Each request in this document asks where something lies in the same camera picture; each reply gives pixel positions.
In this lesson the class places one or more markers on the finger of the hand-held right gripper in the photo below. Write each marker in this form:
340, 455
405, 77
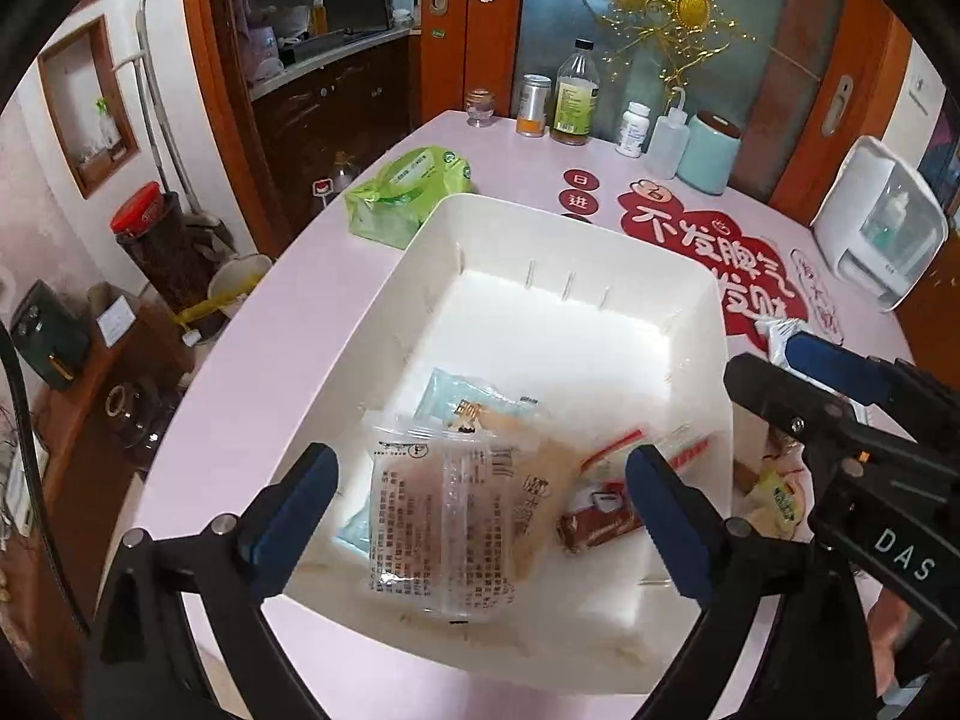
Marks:
832, 366
787, 397

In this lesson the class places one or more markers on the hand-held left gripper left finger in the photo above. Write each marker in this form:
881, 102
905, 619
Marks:
294, 517

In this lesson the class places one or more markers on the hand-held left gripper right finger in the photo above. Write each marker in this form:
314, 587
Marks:
669, 517

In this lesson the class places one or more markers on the white snack packet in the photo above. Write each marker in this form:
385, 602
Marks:
776, 334

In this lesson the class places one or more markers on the clear printed snack packet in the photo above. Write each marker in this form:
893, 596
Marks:
442, 525

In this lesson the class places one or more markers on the white plastic bin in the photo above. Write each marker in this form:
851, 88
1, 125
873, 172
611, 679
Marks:
525, 330

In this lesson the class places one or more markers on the person's right hand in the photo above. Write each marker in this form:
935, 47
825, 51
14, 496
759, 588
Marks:
885, 637

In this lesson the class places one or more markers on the brown snack packet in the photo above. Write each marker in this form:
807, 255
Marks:
600, 529

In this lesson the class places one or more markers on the red striped clear packet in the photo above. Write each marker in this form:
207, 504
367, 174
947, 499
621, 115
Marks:
622, 446

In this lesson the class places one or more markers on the yellow-green snack packet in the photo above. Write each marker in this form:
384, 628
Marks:
780, 502

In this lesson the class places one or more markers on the beige snack packet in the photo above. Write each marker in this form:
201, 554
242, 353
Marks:
547, 472

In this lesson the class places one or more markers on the white countertop appliance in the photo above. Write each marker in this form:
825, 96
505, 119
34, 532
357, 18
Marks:
877, 225

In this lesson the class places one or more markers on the light blue snack packet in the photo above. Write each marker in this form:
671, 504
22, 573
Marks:
450, 390

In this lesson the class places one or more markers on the pink printed table cover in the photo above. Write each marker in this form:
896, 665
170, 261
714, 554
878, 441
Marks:
315, 300

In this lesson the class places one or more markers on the teal round canister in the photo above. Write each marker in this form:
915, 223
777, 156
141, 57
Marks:
709, 156

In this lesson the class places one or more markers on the white bucket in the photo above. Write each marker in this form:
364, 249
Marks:
240, 277

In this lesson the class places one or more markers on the white squeeze wash bottle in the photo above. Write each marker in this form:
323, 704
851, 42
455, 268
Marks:
666, 142

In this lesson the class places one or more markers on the red lid dark jar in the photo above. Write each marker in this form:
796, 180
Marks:
157, 247

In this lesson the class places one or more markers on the dark green appliance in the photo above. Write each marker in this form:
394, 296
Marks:
45, 337

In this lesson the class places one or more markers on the white pill bottle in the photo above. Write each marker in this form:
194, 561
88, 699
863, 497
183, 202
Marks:
634, 131

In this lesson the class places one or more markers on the green wet wipes pack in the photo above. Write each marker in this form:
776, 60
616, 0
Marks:
409, 195

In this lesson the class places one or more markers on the green label clear bottle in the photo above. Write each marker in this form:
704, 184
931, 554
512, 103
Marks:
576, 97

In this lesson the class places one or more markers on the orange-banded metal can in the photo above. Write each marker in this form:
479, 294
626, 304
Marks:
534, 106

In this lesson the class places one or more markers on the gold door decoration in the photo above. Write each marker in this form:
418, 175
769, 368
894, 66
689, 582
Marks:
679, 7

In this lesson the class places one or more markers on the small glass jar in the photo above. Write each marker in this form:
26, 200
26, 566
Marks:
480, 106

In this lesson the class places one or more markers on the yellow juice bottle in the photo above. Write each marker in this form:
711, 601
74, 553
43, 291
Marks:
320, 16

